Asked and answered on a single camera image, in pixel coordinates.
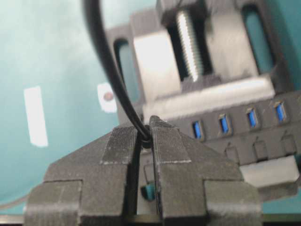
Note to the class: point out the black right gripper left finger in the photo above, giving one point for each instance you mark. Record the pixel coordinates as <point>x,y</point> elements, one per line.
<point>95,185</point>

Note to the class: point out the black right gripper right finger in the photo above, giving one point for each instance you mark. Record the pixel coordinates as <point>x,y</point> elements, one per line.
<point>197,186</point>

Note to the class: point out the black multiport USB hub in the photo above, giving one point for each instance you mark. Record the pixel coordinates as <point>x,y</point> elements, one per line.
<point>246,126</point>

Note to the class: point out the white sticker with dark dot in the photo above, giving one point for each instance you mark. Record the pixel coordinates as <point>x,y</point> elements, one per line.
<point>106,98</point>

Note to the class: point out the blue tape strip bottom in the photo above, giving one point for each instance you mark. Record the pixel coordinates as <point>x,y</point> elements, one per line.
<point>35,117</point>

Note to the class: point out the black bench vise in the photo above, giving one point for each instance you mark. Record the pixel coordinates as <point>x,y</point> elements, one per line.
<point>182,46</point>

